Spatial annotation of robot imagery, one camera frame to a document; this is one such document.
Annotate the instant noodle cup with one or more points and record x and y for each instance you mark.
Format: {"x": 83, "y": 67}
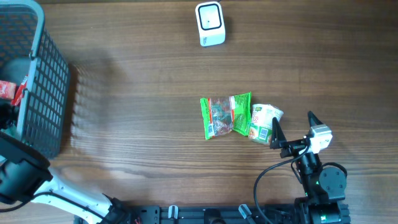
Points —
{"x": 261, "y": 122}

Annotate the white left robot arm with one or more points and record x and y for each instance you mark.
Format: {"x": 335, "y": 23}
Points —
{"x": 26, "y": 177}

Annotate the grey plastic mesh basket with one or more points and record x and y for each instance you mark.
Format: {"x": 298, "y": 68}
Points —
{"x": 28, "y": 49}

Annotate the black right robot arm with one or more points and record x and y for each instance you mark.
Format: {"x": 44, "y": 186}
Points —
{"x": 324, "y": 184}

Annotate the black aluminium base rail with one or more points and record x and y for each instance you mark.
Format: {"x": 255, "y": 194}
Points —
{"x": 279, "y": 213}

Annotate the green snack bag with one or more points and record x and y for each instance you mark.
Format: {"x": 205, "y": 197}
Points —
{"x": 221, "y": 115}

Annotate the small red white packet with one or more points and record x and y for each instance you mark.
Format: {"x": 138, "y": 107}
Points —
{"x": 7, "y": 90}

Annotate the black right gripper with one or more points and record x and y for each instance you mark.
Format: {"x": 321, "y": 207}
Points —
{"x": 278, "y": 139}

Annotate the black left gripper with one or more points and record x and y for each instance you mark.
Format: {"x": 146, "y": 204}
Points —
{"x": 7, "y": 111}

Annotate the white barcode scanner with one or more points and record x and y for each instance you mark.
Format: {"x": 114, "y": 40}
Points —
{"x": 210, "y": 22}

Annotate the red stick sachet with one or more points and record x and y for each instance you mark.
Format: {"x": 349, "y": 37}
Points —
{"x": 20, "y": 92}

